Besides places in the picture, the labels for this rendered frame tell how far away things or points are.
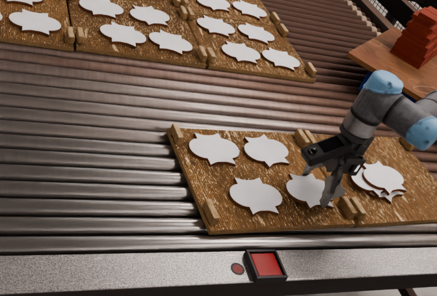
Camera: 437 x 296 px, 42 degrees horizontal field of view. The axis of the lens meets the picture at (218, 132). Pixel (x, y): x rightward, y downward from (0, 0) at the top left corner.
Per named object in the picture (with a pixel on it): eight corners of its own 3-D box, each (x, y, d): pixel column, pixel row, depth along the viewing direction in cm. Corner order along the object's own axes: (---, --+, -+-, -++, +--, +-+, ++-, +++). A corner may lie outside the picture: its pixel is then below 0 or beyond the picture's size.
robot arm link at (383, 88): (398, 92, 121) (367, 69, 124) (372, 131, 127) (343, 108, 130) (413, 85, 126) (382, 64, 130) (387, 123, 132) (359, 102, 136)
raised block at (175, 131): (181, 146, 144) (185, 137, 143) (175, 145, 143) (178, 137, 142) (175, 130, 148) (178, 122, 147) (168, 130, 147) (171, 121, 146)
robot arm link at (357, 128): (360, 125, 127) (343, 103, 133) (350, 140, 129) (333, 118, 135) (385, 127, 131) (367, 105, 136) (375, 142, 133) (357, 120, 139)
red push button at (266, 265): (281, 278, 123) (283, 274, 122) (256, 280, 120) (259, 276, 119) (271, 256, 127) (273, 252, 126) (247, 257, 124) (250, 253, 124)
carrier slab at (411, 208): (465, 220, 164) (468, 216, 163) (356, 228, 144) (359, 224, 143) (397, 140, 187) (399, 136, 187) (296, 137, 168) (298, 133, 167)
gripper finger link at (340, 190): (344, 212, 140) (352, 176, 138) (325, 212, 137) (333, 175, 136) (336, 207, 143) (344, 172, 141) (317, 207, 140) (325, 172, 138)
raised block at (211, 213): (216, 226, 126) (220, 217, 124) (209, 226, 125) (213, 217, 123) (208, 206, 130) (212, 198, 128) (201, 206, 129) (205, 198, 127)
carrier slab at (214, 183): (352, 228, 144) (356, 223, 143) (209, 235, 125) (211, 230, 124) (294, 136, 168) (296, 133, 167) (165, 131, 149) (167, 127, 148)
